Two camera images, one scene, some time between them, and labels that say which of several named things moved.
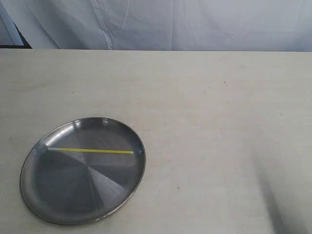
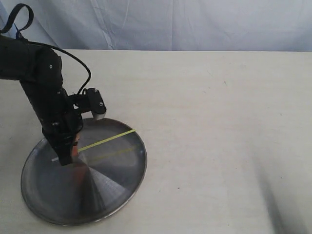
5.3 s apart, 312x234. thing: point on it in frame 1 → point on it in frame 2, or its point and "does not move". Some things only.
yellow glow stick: x=89 y=150 → x=106 y=141
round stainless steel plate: x=82 y=170 does not move
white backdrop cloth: x=205 y=25 does not move
